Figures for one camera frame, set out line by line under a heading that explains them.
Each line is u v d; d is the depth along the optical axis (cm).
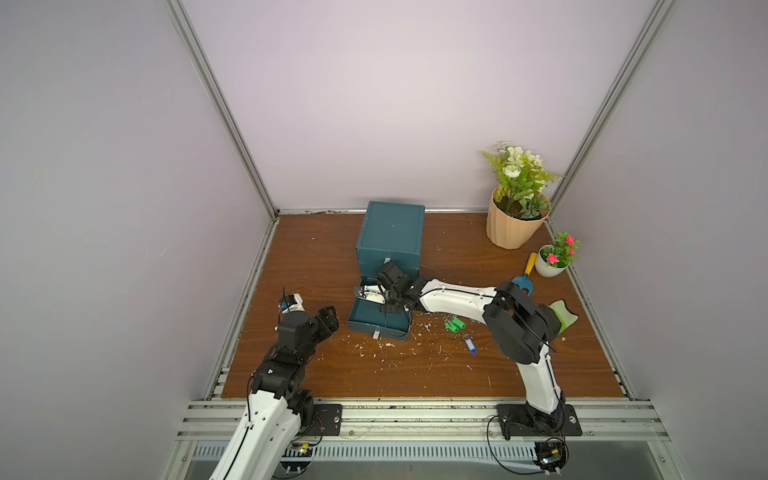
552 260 91
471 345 85
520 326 53
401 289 71
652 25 72
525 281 99
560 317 90
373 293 81
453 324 90
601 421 74
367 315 88
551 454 70
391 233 86
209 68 81
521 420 72
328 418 74
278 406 52
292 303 71
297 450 71
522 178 90
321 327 71
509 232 100
